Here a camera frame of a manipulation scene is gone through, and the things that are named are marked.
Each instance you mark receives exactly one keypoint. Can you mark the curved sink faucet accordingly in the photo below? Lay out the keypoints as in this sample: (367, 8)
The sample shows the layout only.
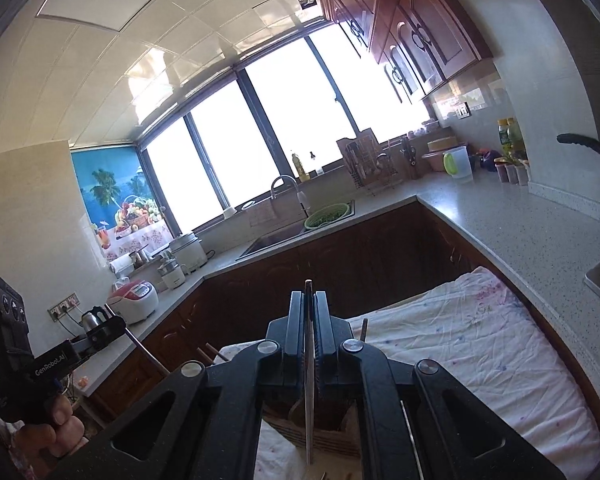
(300, 195)

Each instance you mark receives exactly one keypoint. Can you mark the dish rack with cutting board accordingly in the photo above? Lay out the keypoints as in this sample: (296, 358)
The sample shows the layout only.
(367, 160)

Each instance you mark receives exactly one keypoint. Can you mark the dark brown chopstick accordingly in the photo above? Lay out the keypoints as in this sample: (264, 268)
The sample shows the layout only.
(147, 355)

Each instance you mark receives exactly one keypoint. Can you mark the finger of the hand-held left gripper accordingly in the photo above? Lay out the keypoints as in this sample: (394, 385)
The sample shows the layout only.
(110, 327)
(87, 347)

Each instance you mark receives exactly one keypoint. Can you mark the person's left hand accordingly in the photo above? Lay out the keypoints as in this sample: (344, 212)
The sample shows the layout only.
(62, 425)

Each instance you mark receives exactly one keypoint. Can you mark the steel kitchen sink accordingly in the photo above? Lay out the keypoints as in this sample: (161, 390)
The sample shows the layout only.
(280, 240)

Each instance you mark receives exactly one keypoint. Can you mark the wooden base cabinets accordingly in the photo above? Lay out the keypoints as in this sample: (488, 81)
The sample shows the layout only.
(330, 270)

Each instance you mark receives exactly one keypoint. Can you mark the large kitchen window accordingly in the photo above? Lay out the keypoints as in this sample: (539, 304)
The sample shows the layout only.
(280, 125)

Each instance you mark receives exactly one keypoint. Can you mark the white pitcher green lid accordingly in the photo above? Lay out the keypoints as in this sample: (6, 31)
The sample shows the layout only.
(460, 165)

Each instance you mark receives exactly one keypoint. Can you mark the green plastic colander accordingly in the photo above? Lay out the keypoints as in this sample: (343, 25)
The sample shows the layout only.
(327, 216)

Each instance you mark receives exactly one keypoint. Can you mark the small white appliance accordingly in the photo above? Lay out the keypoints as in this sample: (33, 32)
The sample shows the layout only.
(172, 274)

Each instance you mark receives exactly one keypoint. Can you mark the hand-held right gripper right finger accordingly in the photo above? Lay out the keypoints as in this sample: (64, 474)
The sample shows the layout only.
(380, 390)

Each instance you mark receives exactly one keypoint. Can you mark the tall white cooker pot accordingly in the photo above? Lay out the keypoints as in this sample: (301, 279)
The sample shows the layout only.
(189, 252)

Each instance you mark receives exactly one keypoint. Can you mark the knife block with scissors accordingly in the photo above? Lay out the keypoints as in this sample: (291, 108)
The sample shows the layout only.
(411, 160)

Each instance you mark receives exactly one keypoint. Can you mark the white floral tablecloth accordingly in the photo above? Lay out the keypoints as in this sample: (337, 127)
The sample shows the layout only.
(470, 360)

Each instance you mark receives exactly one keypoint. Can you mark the grey stone countertop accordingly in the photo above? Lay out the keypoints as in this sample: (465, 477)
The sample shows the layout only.
(505, 220)

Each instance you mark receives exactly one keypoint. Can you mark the steel electric kettle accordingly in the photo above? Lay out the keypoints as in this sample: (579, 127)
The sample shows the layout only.
(94, 321)

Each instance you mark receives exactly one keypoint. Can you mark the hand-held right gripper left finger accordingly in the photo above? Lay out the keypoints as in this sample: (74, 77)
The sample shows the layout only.
(230, 390)

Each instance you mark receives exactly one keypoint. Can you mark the wall power socket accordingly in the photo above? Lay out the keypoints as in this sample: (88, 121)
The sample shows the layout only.
(62, 307)

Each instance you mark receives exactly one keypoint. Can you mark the yellow dish soap bottle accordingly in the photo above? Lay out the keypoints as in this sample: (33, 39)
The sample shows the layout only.
(300, 167)

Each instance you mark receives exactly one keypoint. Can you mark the wooden utensil holder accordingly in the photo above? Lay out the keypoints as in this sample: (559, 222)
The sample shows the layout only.
(330, 440)

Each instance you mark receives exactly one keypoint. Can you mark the black wok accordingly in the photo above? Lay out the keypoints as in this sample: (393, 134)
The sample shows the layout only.
(585, 142)

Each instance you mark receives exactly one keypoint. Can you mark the white dishcloth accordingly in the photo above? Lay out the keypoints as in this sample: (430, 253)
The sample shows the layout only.
(265, 215)

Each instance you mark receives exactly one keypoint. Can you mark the white rice cooker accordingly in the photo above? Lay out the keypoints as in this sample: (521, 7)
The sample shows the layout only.
(132, 302)

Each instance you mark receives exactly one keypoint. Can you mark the row of seasoning jars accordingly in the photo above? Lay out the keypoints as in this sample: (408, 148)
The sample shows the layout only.
(512, 172)

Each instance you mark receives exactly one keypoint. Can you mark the pink plastic basin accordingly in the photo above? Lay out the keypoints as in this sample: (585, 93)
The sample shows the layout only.
(437, 152)

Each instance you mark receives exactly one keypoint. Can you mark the tropical fruit wall poster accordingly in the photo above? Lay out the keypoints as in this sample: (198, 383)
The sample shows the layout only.
(120, 200)

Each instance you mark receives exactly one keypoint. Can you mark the yellow cooking oil bottle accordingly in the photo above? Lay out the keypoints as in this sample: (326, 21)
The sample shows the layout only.
(511, 137)

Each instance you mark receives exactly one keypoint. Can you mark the wooden wall cabinets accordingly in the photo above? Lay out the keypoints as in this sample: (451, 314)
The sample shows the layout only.
(405, 25)

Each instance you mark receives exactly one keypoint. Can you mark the paper towel roll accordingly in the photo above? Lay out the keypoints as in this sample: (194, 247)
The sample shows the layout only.
(121, 265)

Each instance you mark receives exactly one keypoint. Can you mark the carved wooden chopstick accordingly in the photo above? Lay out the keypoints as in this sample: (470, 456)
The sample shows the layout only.
(364, 330)
(219, 352)
(207, 356)

